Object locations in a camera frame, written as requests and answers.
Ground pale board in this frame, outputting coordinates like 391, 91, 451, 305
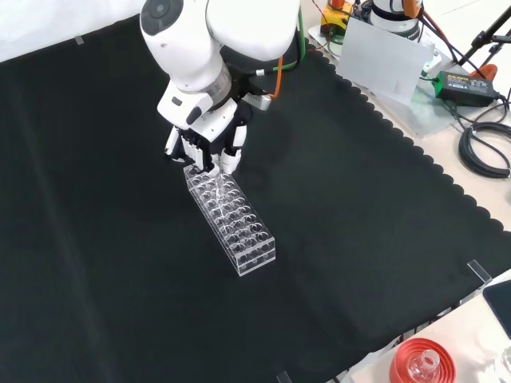
336, 16, 436, 107

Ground small clear glass flask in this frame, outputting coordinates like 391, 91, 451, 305
406, 349, 442, 380

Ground black tablet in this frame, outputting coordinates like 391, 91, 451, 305
481, 278, 511, 340

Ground green cable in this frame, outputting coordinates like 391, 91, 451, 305
255, 6, 345, 77

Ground clear glass test tube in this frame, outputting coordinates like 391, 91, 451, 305
210, 164, 227, 223

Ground coiled black cable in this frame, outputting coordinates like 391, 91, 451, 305
458, 121, 511, 180

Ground clear base plate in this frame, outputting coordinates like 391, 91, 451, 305
307, 23, 460, 140

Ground orange clamp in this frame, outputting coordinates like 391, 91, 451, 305
469, 63, 498, 81

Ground black adapter cable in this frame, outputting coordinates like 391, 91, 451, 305
449, 89, 511, 132

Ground black bench cloth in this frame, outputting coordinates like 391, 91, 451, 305
0, 0, 511, 383

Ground black power adapter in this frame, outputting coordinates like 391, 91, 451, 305
434, 70, 505, 108

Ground clear test tube rack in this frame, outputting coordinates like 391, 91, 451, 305
183, 164, 277, 278

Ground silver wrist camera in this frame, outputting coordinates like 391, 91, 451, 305
243, 92, 273, 112

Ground black tripod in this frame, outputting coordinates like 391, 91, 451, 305
454, 6, 511, 69

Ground yellow stop button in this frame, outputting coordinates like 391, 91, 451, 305
320, 0, 356, 37

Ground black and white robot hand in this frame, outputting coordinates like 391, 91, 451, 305
156, 81, 253, 175

